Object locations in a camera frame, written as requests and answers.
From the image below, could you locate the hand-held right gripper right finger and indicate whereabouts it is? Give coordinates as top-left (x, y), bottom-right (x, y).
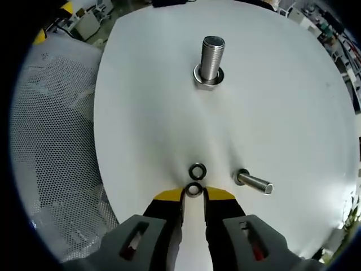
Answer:
top-left (202, 186), bottom-right (322, 271)

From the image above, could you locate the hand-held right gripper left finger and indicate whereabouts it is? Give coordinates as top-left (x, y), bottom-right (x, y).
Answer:
top-left (63, 188), bottom-right (187, 271)

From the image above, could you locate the thin threaded steel stud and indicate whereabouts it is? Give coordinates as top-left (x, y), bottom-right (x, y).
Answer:
top-left (232, 168), bottom-right (274, 196)

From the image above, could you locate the small dark steel washer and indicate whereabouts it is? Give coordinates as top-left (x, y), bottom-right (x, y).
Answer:
top-left (232, 168), bottom-right (250, 186)
top-left (188, 163), bottom-right (208, 181)
top-left (186, 182), bottom-right (203, 198)

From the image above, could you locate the large dark steel washer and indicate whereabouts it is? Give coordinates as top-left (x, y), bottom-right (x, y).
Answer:
top-left (193, 64), bottom-right (226, 86)

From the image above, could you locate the large threaded steel stud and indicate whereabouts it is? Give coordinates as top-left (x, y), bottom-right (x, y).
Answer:
top-left (193, 36), bottom-right (226, 91)

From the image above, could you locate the white mesh office chair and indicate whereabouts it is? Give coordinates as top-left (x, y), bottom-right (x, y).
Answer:
top-left (10, 35), bottom-right (122, 264)

